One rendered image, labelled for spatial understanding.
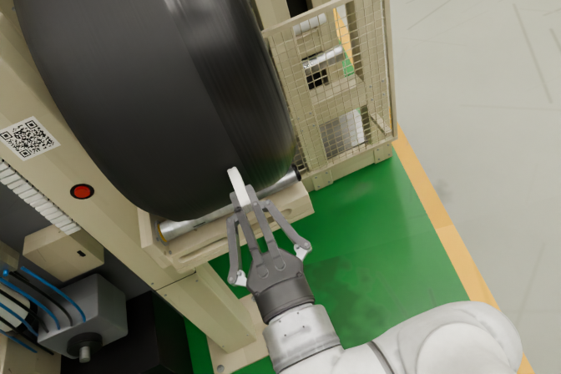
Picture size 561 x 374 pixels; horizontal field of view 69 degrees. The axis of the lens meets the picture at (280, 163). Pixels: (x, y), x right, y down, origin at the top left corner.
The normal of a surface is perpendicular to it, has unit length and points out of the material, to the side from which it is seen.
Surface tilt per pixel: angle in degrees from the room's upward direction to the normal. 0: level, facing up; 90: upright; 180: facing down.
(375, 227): 0
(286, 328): 14
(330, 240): 0
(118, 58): 55
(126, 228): 90
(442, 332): 9
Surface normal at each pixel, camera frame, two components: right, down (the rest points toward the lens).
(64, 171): 0.32, 0.65
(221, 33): 0.38, 0.11
